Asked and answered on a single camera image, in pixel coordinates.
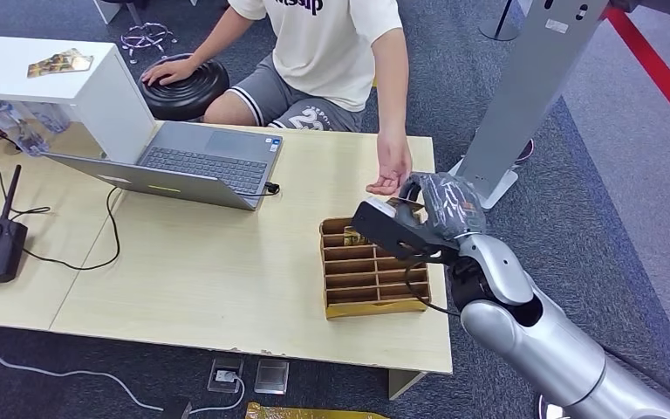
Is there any black laptop plug cable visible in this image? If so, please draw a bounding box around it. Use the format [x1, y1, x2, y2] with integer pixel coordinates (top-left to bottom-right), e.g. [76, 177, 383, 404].
[241, 181, 282, 200]

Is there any long black looping cable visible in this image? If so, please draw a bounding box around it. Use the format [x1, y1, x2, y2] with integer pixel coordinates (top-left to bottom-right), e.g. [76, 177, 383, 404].
[21, 186, 122, 272]

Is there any gold foil sheet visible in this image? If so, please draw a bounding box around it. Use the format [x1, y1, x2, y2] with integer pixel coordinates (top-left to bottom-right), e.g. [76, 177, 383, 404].
[244, 402, 392, 419]

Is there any thin black controller cable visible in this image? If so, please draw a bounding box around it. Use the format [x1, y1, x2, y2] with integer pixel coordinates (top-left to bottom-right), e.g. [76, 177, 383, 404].
[0, 164, 51, 220]

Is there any black round stool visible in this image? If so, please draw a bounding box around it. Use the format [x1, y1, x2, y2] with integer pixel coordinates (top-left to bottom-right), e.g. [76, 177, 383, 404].
[138, 52, 231, 122]

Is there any person's right hand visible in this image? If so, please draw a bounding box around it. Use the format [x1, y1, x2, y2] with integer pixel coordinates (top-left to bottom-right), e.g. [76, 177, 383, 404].
[140, 57, 199, 88]

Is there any grey open laptop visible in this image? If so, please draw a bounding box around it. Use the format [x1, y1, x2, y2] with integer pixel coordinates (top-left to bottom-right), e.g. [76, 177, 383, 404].
[43, 120, 284, 211]

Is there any short white plug cable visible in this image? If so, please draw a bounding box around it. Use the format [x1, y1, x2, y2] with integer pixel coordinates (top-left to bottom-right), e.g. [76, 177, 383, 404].
[188, 374, 247, 416]

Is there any long white floor cable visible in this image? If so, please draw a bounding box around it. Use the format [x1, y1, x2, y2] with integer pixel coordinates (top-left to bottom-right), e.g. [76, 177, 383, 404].
[0, 341, 166, 414]

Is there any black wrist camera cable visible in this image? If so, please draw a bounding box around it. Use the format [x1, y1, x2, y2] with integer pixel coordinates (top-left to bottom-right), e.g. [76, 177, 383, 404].
[403, 262, 463, 319]

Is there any gold patterned card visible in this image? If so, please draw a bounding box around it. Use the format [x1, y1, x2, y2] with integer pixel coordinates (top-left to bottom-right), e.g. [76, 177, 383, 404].
[385, 196, 427, 216]
[341, 226, 372, 248]

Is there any grey kiosk pillar with base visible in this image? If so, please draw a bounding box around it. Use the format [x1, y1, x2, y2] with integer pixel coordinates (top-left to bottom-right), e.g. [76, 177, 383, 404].
[448, 0, 612, 211]

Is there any pale table leg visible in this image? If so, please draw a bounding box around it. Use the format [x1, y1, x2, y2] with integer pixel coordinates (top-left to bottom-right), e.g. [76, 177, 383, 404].
[386, 368, 429, 402]

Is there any black power adapter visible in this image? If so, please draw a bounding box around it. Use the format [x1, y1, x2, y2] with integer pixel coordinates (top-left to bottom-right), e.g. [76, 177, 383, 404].
[160, 396, 194, 419]

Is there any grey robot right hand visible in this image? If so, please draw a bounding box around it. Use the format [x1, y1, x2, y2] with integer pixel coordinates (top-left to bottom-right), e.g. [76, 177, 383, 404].
[395, 171, 487, 245]

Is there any chrome chair star base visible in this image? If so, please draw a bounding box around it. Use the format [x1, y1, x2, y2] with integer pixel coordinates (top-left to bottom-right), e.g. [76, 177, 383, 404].
[119, 21, 178, 60]

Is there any person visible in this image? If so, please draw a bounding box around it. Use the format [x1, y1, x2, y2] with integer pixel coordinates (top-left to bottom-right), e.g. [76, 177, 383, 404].
[140, 0, 414, 197]

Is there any clear plastic bottle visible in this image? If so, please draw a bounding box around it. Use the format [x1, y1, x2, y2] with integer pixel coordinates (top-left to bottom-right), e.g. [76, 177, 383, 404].
[24, 102, 74, 134]
[0, 99, 51, 158]

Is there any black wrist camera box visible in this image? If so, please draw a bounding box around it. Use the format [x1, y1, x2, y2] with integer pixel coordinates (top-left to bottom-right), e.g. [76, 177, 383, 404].
[350, 196, 459, 263]

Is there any wooden card organizer box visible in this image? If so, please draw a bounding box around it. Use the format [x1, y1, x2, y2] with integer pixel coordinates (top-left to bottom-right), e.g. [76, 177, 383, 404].
[318, 216, 434, 321]

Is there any silver floor socket lid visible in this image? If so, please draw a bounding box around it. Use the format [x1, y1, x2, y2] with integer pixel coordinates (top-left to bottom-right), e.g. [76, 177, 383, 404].
[253, 358, 291, 396]

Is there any red barrier strip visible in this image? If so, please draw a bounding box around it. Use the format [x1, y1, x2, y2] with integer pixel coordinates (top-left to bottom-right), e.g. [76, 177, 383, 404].
[599, 5, 670, 149]

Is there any person's left hand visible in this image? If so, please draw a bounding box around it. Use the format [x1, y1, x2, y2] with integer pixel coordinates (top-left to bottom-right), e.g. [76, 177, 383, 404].
[365, 131, 414, 197]

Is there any open floor socket box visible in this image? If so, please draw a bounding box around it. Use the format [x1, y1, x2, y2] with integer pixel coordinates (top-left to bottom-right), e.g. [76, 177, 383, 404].
[207, 356, 245, 395]

